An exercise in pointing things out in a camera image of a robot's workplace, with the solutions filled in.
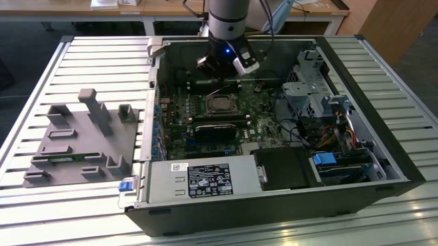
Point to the silver CPU with green edge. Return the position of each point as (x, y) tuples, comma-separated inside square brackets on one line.
[(223, 103)]

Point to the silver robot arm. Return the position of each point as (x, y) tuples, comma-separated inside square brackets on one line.
[(226, 23)]

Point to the CPU socket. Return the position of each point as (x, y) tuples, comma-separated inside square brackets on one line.
[(222, 113)]

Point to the pale blue teach pendant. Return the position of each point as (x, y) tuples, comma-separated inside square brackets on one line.
[(281, 15)]

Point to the black graphics card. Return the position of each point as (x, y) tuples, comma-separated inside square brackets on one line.
[(215, 133)]

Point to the silver metal drive cage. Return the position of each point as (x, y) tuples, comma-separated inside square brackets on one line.
[(301, 102)]

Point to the green motherboard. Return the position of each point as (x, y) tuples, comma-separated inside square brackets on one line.
[(264, 133)]

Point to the white box black print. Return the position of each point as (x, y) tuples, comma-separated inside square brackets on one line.
[(129, 2)]

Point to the silver chipset heatsink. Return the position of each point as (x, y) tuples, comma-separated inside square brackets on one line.
[(250, 148)]

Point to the white cardboard box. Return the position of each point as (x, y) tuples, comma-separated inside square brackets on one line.
[(103, 4)]

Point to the black plastic shroud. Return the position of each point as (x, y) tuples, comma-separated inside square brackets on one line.
[(284, 169)]

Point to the silver power supply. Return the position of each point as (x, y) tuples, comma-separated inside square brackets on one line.
[(165, 179)]

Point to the hard disk in blue carrier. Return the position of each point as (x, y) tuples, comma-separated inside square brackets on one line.
[(325, 159)]

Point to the grey parts rack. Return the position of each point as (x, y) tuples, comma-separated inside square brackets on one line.
[(89, 143)]

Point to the wooden desk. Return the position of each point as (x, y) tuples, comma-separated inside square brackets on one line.
[(51, 12)]

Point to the wooden cabinet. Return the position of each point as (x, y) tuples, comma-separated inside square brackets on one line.
[(393, 25)]

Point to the green RAM stick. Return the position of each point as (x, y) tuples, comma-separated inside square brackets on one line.
[(79, 156)]

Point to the blue plastic latch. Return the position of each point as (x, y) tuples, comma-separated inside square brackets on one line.
[(125, 186)]

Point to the black PC case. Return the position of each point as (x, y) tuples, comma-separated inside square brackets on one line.
[(239, 217)]

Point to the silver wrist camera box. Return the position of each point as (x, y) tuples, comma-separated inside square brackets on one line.
[(247, 64)]

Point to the grey disk bay frame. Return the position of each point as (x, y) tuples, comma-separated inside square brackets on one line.
[(356, 123)]

